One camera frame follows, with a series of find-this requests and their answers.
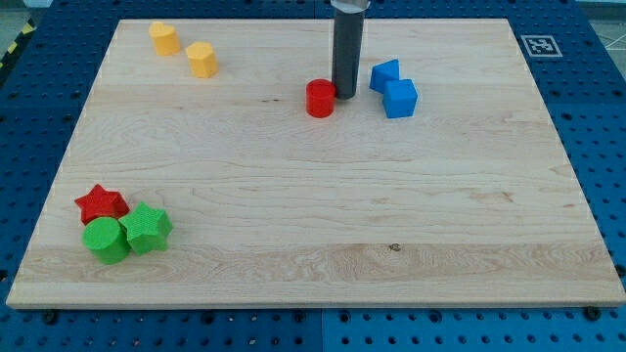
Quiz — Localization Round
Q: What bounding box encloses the green star block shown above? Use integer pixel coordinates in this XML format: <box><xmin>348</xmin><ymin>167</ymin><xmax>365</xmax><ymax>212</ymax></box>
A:
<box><xmin>118</xmin><ymin>202</ymin><xmax>173</xmax><ymax>255</ymax></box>

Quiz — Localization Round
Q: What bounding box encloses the red star block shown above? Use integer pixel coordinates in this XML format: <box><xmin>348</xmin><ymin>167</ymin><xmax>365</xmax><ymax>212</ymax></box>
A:
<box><xmin>74</xmin><ymin>184</ymin><xmax>130</xmax><ymax>225</ymax></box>

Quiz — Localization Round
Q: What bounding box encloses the red cylinder block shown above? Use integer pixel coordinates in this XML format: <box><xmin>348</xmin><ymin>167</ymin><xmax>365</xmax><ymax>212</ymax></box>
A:
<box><xmin>305</xmin><ymin>79</ymin><xmax>335</xmax><ymax>118</ymax></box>

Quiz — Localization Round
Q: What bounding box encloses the light wooden board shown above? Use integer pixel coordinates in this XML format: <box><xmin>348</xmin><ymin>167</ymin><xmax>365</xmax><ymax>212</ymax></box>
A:
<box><xmin>7</xmin><ymin>19</ymin><xmax>625</xmax><ymax>309</ymax></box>

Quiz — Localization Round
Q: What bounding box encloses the blue cube block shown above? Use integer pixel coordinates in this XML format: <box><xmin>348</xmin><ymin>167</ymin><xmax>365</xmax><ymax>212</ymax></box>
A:
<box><xmin>382</xmin><ymin>79</ymin><xmax>419</xmax><ymax>118</ymax></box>

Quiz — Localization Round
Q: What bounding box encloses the blue triangular block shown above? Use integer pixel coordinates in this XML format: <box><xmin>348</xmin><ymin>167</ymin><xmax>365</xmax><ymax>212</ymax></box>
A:
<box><xmin>369</xmin><ymin>59</ymin><xmax>400</xmax><ymax>94</ymax></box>

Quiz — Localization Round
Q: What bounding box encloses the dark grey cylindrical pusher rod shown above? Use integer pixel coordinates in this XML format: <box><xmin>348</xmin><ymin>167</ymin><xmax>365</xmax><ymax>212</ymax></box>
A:
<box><xmin>332</xmin><ymin>9</ymin><xmax>364</xmax><ymax>100</ymax></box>

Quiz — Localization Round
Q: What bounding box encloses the yellow hexagon block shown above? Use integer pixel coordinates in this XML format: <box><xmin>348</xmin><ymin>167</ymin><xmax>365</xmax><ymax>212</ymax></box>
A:
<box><xmin>185</xmin><ymin>41</ymin><xmax>219</xmax><ymax>78</ymax></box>

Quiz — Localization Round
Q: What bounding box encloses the yellow heart block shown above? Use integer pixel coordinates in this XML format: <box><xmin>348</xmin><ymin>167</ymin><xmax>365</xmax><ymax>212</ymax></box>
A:
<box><xmin>149</xmin><ymin>22</ymin><xmax>181</xmax><ymax>56</ymax></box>

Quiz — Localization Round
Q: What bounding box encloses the green cylinder block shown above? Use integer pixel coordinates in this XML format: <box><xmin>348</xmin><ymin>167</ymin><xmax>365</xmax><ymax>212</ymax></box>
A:
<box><xmin>82</xmin><ymin>217</ymin><xmax>130</xmax><ymax>265</ymax></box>

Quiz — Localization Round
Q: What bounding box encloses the white fiducial marker tag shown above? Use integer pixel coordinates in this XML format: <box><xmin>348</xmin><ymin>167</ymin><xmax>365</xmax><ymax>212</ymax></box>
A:
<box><xmin>520</xmin><ymin>34</ymin><xmax>562</xmax><ymax>58</ymax></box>

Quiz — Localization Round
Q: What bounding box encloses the silver rod mount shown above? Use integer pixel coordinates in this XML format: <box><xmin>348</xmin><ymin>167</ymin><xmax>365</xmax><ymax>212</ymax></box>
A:
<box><xmin>331</xmin><ymin>0</ymin><xmax>370</xmax><ymax>14</ymax></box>

